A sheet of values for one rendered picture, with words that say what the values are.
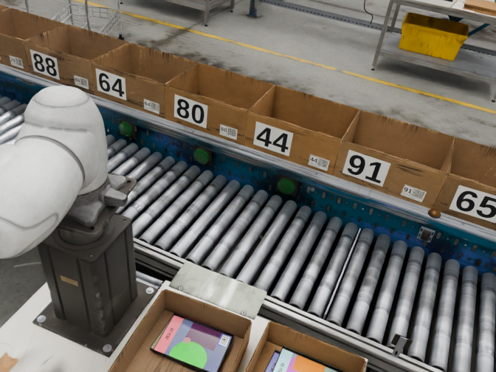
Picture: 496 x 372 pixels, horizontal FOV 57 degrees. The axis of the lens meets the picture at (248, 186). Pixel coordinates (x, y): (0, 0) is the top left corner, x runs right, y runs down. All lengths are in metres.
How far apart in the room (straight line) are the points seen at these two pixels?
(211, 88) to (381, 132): 0.82
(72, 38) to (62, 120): 1.72
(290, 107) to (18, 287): 1.62
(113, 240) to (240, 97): 1.17
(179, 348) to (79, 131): 0.68
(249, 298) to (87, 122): 0.80
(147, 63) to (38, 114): 1.46
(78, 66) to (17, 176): 1.45
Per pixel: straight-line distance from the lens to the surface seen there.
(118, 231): 1.25
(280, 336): 1.39
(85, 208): 1.11
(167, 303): 1.45
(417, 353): 1.55
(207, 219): 1.77
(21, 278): 2.69
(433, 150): 2.05
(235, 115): 1.89
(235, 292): 1.53
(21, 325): 1.53
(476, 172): 2.08
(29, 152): 0.94
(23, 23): 2.92
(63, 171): 0.93
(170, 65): 2.34
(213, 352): 1.36
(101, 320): 1.37
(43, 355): 1.45
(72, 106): 1.00
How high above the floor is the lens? 1.94
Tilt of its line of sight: 38 degrees down
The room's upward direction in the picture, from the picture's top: 7 degrees clockwise
